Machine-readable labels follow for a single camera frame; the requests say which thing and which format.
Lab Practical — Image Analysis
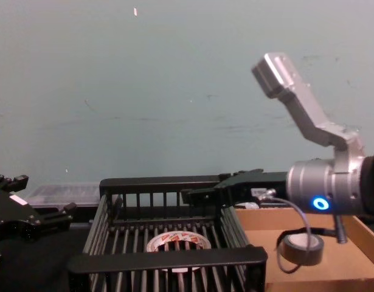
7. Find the roll of white tape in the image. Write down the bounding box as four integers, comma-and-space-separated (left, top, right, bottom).
146, 230, 212, 273

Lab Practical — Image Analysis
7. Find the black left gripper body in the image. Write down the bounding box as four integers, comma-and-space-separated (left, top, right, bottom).
0, 184, 43, 243

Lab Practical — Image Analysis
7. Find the black table cloth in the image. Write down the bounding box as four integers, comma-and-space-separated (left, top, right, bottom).
0, 207, 98, 292

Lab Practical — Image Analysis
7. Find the black rack with steel bars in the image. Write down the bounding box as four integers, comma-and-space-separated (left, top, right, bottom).
66, 175, 268, 292

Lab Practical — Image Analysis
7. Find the shallow brown cardboard tray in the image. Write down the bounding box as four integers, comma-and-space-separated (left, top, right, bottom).
234, 206, 374, 292

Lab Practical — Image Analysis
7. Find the thin grey gripper cable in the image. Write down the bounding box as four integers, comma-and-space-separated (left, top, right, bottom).
252, 187, 313, 273

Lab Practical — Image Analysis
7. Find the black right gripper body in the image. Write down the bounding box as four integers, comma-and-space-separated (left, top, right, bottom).
232, 170, 290, 209

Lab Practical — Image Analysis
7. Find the roll of silver tape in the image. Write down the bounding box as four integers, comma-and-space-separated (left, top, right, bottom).
279, 229, 325, 266

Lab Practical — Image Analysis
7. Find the clear plastic case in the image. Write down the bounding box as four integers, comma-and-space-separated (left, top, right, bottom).
23, 182, 102, 209

